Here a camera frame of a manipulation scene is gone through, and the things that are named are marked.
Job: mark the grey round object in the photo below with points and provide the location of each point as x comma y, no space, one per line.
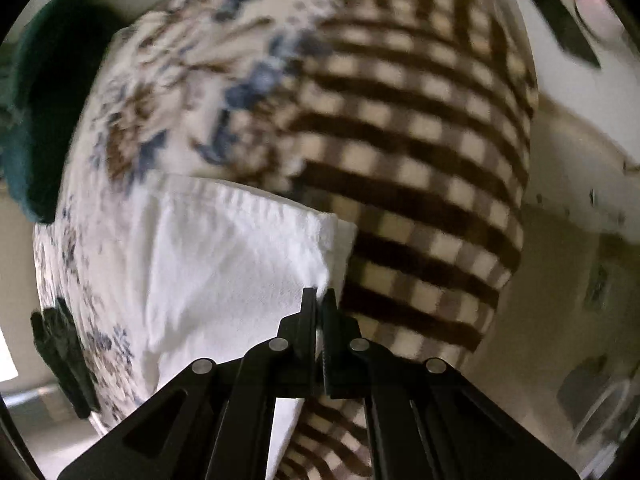
590,395

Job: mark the dark grey folded pants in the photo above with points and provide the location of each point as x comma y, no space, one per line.
62,350

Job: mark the dark green cloth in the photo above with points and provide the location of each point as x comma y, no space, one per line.
560,15

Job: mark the large dark green pillow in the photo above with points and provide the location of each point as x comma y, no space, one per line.
55,85

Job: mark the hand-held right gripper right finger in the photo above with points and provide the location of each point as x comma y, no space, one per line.
328,312

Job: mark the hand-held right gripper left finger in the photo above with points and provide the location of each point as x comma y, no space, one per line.
310,310

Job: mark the white pants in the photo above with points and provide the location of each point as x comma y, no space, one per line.
225,260

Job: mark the floral blanket with plaid underside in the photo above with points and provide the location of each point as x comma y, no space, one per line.
400,135

